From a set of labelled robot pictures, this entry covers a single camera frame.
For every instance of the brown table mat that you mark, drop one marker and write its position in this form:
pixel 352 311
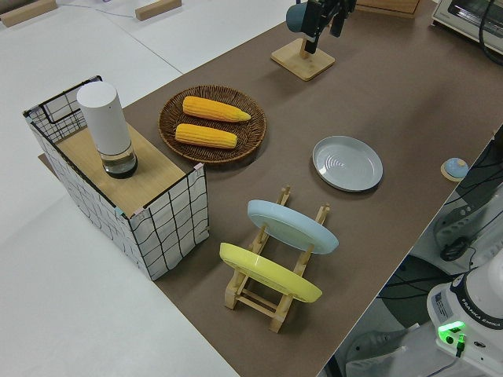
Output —
pixel 393 98

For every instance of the light wooden block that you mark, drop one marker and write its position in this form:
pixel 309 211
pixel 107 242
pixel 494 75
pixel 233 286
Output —
pixel 27 12
pixel 157 8

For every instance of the wooden drawer box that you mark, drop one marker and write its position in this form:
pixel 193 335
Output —
pixel 393 6

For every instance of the light blue plate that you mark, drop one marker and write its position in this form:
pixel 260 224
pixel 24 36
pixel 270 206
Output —
pixel 291 228

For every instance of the wooden mug stand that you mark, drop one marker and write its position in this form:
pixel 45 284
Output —
pixel 306 66

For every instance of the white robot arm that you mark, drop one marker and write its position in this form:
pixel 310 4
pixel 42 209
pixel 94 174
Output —
pixel 471 306

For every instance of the white power strip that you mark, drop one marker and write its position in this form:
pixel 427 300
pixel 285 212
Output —
pixel 452 228

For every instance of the wooden dish rack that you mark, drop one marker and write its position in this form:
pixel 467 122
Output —
pixel 232 292

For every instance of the blue call bell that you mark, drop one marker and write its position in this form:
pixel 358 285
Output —
pixel 456 167

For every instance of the gray metal plate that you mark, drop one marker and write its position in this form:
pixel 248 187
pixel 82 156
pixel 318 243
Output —
pixel 347 165

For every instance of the white cylindrical grinder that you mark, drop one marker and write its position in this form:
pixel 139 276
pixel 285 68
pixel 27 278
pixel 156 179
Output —
pixel 104 118

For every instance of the brown wicker tray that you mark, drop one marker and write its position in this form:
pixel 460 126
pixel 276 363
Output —
pixel 169 118

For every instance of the wooden board lid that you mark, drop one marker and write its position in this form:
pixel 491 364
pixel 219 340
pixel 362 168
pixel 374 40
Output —
pixel 157 173

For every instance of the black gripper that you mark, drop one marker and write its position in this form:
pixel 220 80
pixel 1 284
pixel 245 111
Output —
pixel 330 6

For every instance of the black plug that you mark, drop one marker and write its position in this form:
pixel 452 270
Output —
pixel 452 251

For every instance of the yellow corn cob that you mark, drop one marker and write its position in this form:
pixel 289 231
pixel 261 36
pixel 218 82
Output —
pixel 212 109
pixel 204 135

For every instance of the yellow plate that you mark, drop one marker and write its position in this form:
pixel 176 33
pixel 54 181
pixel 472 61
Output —
pixel 271 275

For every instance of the dark blue mug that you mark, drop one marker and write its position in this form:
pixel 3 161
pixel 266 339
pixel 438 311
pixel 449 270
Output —
pixel 294 17

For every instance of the white toaster oven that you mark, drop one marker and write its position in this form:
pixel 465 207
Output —
pixel 460 15

